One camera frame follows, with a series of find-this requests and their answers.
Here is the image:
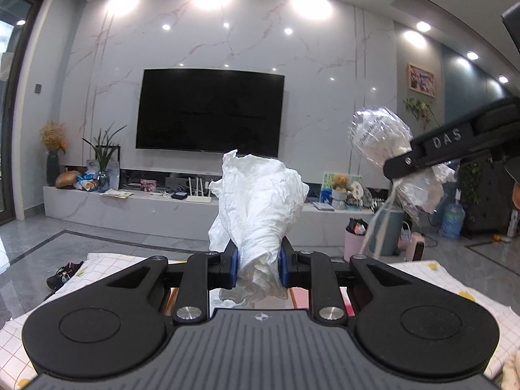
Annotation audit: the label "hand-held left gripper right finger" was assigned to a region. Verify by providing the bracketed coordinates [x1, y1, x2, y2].
[279, 236, 427, 326]

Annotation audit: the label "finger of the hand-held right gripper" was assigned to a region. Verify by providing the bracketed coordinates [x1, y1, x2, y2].
[383, 119, 479, 180]

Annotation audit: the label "golden gourd ornament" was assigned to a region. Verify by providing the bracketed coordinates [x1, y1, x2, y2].
[55, 169, 82, 190]

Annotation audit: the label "large blue water bottle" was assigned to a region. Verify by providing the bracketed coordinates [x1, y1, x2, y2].
[439, 195, 466, 240]

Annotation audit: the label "white plastic bag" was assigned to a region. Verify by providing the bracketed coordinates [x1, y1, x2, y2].
[208, 149, 310, 305]

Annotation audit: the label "white checked blanket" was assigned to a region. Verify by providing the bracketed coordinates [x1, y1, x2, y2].
[0, 252, 520, 390]

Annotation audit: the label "clear plastic bag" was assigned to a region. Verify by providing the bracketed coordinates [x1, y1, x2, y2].
[348, 106, 458, 259]

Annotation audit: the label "grey white television cabinet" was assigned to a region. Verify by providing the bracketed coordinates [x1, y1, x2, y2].
[43, 166, 375, 249]

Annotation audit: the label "dark cabinet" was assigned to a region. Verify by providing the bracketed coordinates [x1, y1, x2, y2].
[459, 150, 520, 237]

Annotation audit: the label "small pink heater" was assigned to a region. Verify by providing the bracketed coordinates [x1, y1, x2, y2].
[400, 231, 425, 262]

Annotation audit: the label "green trailing plant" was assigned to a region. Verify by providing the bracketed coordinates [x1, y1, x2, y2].
[403, 97, 442, 131]

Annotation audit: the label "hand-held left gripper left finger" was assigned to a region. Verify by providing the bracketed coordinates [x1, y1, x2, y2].
[95, 239, 241, 326]

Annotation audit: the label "dried flowers in dark vase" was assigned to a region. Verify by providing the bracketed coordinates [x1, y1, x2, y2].
[39, 122, 69, 188]

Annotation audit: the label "green plant in glass vase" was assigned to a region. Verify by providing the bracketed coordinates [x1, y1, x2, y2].
[82, 125, 127, 192]

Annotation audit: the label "blue snack bags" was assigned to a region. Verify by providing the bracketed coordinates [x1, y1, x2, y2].
[75, 173, 100, 193]

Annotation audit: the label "dark sliding door frame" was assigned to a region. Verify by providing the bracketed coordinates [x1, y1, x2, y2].
[0, 0, 56, 225]

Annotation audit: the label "framed wall picture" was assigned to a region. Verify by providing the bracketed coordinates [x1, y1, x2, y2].
[407, 63, 436, 98]

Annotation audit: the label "black flat television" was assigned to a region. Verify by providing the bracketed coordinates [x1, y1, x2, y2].
[135, 68, 286, 154]

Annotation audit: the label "black sneaker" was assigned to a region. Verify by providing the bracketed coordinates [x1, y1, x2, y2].
[46, 261, 84, 292]

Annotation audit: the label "beige fabric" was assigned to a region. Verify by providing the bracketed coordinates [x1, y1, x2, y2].
[500, 351, 520, 390]

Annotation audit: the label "pink waste bin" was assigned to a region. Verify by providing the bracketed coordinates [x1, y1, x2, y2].
[344, 218, 369, 263]

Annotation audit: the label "white router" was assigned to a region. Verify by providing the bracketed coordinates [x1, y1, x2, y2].
[186, 176, 213, 204]

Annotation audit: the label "grey trash bin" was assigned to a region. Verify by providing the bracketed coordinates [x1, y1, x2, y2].
[368, 206, 407, 259]

